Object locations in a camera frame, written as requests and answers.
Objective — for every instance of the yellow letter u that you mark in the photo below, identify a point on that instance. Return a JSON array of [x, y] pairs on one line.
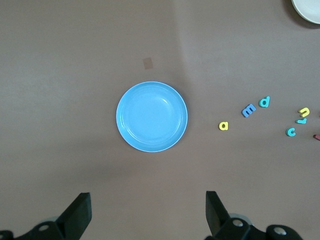
[[305, 109]]

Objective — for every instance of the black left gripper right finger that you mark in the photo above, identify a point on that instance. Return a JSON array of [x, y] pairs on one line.
[[217, 217]]

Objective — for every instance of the teal letter l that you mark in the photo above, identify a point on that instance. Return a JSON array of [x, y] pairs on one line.
[[301, 121]]

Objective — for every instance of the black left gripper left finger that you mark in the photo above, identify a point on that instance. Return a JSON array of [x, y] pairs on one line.
[[75, 215]]

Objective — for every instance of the blue letter m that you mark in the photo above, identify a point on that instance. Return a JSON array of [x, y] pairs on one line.
[[248, 110]]

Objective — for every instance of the teal letter d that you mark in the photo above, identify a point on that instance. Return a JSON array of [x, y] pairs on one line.
[[268, 100]]

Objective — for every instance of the beige plate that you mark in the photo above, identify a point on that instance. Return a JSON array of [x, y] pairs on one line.
[[310, 10]]

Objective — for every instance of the brown tape patch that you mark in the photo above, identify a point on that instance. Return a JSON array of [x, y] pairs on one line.
[[148, 63]]

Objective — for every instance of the blue plate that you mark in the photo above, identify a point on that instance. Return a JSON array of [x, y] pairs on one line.
[[151, 125]]

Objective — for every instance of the red letter f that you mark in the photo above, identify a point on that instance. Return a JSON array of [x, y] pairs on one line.
[[317, 137]]

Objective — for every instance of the teal letter c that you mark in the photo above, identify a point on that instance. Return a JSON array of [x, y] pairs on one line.
[[287, 132]]

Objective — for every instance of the yellow letter a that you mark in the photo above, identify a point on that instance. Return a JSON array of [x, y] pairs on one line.
[[226, 127]]

